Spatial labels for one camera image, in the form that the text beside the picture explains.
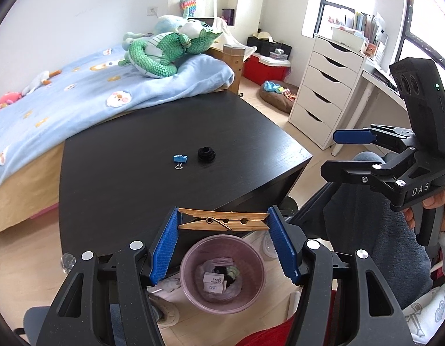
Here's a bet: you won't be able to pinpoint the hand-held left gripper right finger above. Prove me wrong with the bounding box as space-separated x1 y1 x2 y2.
267 205 414 346

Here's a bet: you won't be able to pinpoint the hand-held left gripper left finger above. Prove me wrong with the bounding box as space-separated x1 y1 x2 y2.
35 207 180 346

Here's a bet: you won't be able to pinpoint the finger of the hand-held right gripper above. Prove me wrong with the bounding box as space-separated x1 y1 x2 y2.
320 158 393 189
332 124 415 152

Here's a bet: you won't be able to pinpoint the purple plastic waste bin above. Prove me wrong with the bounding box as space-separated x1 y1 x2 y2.
179 234 266 314

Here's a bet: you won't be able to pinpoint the wooden clothespin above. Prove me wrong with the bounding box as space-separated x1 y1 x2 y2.
177 207 270 232

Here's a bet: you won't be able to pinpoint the white cotton swab box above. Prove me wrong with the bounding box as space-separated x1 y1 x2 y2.
202 272 226 292

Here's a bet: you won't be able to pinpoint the person's right hand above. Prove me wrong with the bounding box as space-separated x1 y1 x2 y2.
404 182 445 231

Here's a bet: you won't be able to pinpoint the white sneaker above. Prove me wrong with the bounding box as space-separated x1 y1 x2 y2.
260 231 281 260
150 294 180 327

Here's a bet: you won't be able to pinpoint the white desk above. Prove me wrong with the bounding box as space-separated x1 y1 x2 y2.
332 59 410 155

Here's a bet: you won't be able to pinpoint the white drawer unit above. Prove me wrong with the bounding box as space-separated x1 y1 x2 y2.
288 33 367 150

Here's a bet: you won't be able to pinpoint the clear plastic bag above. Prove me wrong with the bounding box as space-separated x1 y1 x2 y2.
195 259 245 303

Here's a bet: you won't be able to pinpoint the person's leg grey pants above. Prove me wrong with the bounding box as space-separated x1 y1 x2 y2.
291 151 441 314

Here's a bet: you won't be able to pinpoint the red cloth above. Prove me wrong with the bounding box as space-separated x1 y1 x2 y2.
240 315 298 346

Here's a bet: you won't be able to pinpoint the brown pet bed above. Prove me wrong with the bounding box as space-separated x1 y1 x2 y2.
259 80 299 113

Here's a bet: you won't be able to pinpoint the white storage box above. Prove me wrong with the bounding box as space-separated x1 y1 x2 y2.
330 25 367 53

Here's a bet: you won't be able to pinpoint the row of books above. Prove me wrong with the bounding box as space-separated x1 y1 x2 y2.
328 11 389 56

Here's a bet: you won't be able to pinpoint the black round cap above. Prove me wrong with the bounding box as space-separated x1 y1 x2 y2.
197 146 216 163

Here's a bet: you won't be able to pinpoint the red cooler box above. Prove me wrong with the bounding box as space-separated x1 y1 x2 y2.
243 52 291 86

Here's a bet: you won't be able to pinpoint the black storage bag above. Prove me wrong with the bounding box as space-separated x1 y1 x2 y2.
247 35 292 58

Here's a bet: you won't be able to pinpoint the bed with beige base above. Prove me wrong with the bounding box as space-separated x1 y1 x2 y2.
0 41 241 238

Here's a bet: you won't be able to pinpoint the white printed clothing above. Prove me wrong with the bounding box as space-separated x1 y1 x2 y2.
402 283 445 346

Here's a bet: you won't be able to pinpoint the blue printed blanket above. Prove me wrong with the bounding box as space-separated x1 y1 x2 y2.
0 41 235 193

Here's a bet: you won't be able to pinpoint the green dragon plush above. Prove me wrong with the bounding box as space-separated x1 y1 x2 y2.
118 29 223 79

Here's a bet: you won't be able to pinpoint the rainbow striped bag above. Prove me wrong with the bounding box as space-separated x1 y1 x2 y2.
179 0 198 18

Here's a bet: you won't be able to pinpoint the white goose plush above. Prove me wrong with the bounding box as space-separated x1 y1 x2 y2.
21 70 62 96

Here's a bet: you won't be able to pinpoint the light blue plush toy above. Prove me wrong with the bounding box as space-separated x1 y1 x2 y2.
122 14 187 44

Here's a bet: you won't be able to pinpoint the pink plush toy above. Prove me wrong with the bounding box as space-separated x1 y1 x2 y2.
0 92 22 113

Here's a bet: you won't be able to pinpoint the wooden bed post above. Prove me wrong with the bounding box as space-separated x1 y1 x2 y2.
208 43 250 96

